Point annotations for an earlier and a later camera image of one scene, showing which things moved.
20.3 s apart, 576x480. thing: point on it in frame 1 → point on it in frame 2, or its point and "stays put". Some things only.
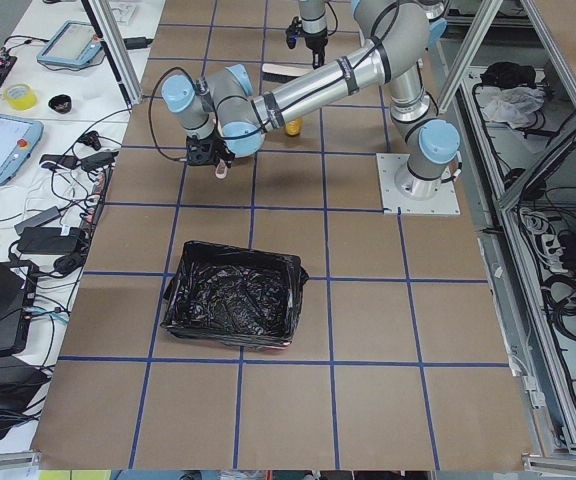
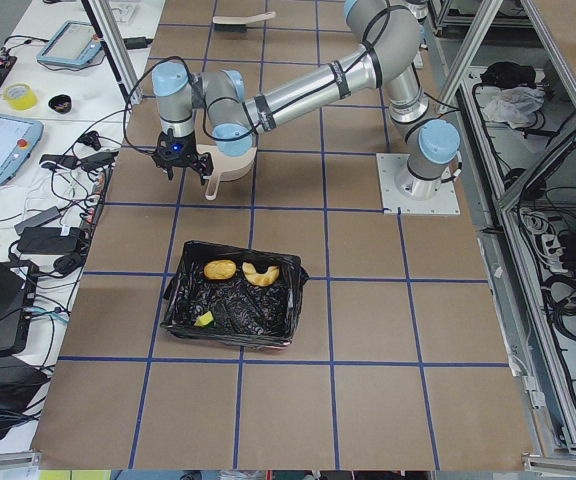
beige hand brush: [281, 73] → [238, 24]
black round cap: [60, 103] stays put
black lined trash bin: [231, 294] stays put
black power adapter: [49, 239] stays put
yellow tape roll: [20, 96] stays put
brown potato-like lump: [294, 127] → [220, 269]
